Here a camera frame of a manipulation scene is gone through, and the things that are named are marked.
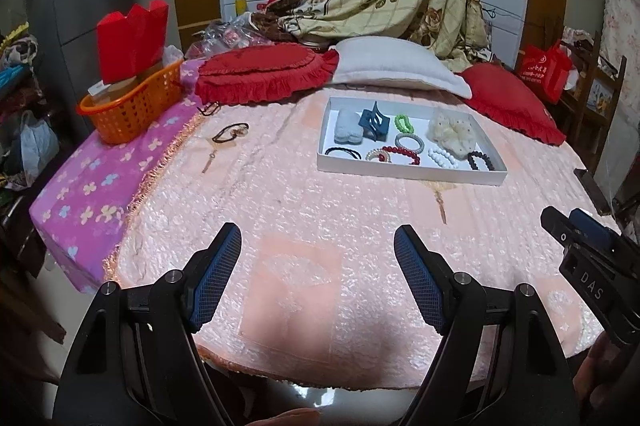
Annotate right hand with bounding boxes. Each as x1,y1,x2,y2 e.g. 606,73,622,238
573,332,639,426

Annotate dark brown bead bracelet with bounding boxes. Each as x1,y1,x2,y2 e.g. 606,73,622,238
465,149,497,173

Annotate red shopping bag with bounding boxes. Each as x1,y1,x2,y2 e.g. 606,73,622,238
515,40,573,104

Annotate red gift bag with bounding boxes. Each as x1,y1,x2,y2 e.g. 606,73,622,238
96,0,169,84

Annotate cream dotted scrunchie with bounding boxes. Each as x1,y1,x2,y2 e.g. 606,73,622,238
426,109,477,159

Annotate silver mesh bracelet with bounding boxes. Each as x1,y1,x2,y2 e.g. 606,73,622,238
394,132,426,154

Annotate white pearl bracelet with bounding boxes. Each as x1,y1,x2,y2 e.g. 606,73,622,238
426,146,460,170

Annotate pink quilted bedspread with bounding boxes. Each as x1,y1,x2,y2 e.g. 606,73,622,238
106,89,601,389

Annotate white shallow tray box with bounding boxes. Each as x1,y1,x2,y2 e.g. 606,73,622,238
317,96,508,186

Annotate red ruffled cushion left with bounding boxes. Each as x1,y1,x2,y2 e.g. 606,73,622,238
195,42,340,105

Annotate red cushion right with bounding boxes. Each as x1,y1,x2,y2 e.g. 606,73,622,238
460,63,565,146

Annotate blue hair claw clip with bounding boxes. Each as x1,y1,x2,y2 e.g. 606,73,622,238
358,103,390,142

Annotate purple floral bed sheet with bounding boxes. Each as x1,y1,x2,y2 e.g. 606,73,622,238
29,60,203,294

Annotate red bead bracelet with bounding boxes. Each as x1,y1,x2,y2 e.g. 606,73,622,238
380,145,422,167

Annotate light blue fluffy scrunchie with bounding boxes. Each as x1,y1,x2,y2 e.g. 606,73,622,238
334,109,363,145

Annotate white pillow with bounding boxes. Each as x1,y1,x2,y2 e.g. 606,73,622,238
331,36,472,100

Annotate black hair tie with charm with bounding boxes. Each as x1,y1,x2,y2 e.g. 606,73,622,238
211,121,251,144

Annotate orange plastic basket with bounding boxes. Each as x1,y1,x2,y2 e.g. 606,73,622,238
76,60,183,145

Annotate wooden chair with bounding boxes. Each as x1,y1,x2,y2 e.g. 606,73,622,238
560,32,627,173

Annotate black hair elastic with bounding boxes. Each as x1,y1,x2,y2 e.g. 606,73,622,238
323,146,362,160

